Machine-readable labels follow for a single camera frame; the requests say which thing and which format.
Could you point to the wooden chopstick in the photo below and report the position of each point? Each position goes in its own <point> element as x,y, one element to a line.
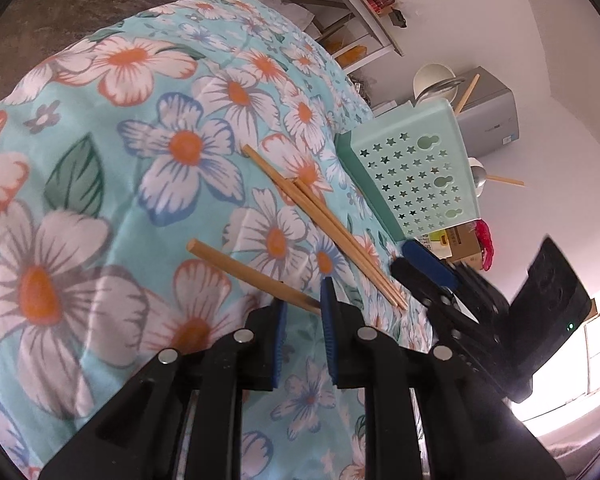
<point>330,219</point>
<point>230,265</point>
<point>505,180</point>
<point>467,92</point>
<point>270,172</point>

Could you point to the green plastic utensil rack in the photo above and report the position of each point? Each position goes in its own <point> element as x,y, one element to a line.
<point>415,175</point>

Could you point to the silver refrigerator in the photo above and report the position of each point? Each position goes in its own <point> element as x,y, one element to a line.
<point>490,105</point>

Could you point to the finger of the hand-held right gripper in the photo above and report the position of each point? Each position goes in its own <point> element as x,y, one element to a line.
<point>415,280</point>
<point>430,265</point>

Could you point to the black device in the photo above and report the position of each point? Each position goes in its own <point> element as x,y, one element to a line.
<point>397,19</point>

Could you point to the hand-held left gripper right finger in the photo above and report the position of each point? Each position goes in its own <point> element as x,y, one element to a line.
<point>332,335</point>

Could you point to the white bowl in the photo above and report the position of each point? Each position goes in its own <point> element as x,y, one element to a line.
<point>432,77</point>

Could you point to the yellow label cardboard box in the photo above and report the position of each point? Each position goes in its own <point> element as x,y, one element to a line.
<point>457,242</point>

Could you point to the red mesh bag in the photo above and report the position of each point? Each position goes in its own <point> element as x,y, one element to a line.
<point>485,245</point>

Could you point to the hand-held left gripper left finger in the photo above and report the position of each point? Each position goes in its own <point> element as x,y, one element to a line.
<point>279,345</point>

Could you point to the white sack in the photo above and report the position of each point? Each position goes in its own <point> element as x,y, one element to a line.
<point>285,2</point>

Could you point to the floral tablecloth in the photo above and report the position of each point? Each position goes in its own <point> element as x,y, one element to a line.
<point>130,185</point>

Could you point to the yellow plastic bag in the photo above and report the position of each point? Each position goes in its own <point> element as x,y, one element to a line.
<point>355,52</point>

